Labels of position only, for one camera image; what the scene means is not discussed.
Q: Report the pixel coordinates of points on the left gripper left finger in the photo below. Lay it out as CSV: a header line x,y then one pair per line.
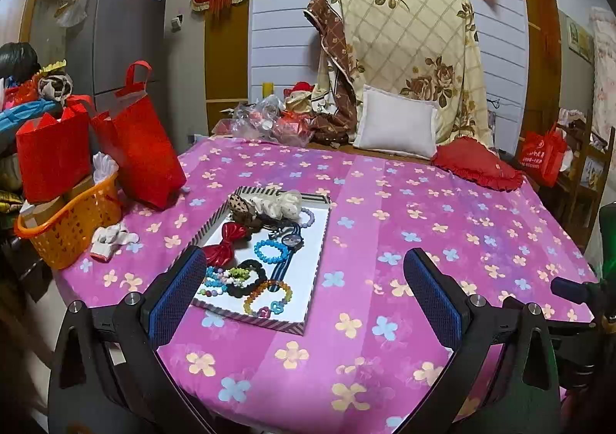
x,y
106,375

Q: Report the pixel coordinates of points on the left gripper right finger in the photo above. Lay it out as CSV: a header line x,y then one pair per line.
x,y
523,394

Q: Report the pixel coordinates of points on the black scrunchie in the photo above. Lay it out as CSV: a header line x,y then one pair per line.
x,y
244,278

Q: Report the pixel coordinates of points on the red satin bow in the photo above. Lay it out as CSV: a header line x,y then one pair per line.
x,y
221,254

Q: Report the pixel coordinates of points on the leopard print bow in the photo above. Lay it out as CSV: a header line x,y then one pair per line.
x,y
244,213

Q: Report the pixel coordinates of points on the blue striped strap watch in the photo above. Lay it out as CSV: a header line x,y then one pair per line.
x,y
284,239

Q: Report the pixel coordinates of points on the cream fluffy scrunchie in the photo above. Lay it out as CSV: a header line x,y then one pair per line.
x,y
286,205

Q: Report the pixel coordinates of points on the pink floral bed sheet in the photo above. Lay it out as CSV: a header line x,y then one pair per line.
x,y
368,354

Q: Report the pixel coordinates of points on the white gloves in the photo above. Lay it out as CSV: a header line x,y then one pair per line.
x,y
107,240

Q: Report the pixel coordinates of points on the orange plastic basket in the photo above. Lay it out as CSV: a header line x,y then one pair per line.
x,y
67,234

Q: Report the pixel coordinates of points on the wooden chair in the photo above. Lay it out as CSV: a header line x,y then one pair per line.
x,y
581,186

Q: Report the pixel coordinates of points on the striped white tray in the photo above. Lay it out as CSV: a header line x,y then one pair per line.
x,y
274,305

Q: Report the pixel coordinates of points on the red shopping bag right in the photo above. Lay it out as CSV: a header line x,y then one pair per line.
x,y
541,156

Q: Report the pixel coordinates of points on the red gift bag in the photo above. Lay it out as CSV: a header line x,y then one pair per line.
x,y
133,135
54,153

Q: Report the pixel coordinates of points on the red ruffled cushion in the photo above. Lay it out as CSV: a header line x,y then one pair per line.
x,y
472,161

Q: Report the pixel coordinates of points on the white small pillow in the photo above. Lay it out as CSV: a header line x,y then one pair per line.
x,y
394,124

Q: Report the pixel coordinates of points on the clear plastic bag pile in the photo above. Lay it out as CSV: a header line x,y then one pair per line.
x,y
267,120

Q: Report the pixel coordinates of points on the grey refrigerator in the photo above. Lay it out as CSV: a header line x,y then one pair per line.
x,y
107,37

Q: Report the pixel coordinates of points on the floral beige quilt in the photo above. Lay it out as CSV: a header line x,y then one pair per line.
x,y
419,49

